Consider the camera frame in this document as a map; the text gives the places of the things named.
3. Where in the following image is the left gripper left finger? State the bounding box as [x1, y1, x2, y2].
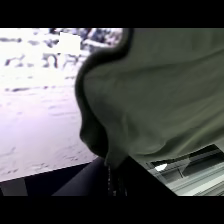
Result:
[52, 157, 110, 197]

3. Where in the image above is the olive green shirt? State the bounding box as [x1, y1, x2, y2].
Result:
[74, 27, 224, 171]

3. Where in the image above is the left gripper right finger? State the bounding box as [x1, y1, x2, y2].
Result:
[113, 155, 178, 197]

